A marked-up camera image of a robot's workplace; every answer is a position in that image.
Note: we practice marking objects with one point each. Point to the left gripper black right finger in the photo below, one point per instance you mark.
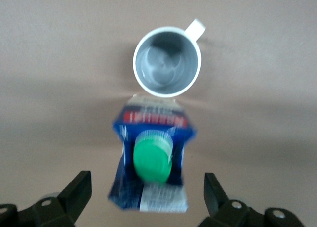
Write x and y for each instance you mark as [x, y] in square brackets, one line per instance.
[230, 212]

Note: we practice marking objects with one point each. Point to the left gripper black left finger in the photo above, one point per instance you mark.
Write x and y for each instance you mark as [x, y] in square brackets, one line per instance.
[62, 209]

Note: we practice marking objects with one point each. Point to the blue milk carton green cap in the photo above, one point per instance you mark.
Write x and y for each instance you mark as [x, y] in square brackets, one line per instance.
[151, 162]

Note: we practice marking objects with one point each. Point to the white mug grey inside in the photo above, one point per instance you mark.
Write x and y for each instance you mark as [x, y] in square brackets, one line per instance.
[166, 63]

